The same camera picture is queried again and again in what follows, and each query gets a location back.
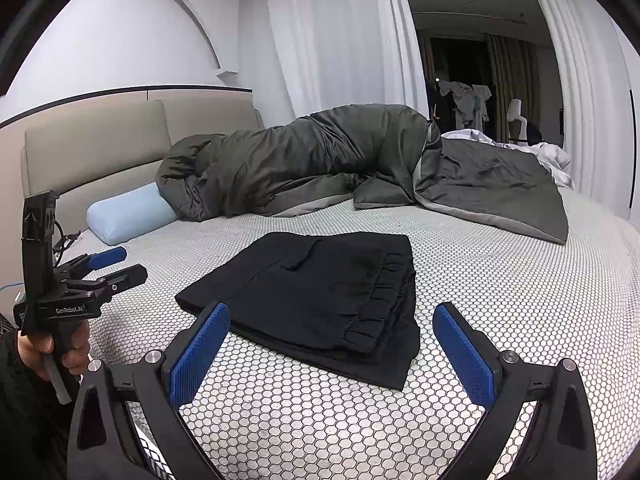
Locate beige padded headboard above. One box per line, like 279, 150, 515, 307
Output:
0, 87, 265, 291

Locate dark green duvet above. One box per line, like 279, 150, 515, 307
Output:
155, 104, 569, 245

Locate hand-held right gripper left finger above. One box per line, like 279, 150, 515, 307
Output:
67, 301, 232, 480

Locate crumpled white sheet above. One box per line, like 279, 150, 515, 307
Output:
442, 129, 576, 190

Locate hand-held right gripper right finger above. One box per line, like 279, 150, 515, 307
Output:
432, 301, 598, 480

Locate black pants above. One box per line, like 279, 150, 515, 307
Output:
175, 231, 421, 392

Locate white chair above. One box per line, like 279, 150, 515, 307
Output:
506, 99, 528, 147

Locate person's left forearm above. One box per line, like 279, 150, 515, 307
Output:
0, 312, 76, 480

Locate brown curtain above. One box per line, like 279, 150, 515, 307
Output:
487, 34, 541, 143

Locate black cable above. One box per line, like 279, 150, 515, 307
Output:
50, 220, 82, 266

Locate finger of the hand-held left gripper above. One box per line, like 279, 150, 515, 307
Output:
57, 246, 128, 281
67, 265, 148, 301

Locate hanging clothes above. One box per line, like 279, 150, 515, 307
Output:
437, 79, 493, 128

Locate person's left hand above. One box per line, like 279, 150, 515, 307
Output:
17, 320, 92, 378

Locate white curtain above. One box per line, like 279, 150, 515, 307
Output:
262, 0, 416, 126
522, 0, 640, 221

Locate light blue pillow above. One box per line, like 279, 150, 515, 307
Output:
86, 182, 178, 247

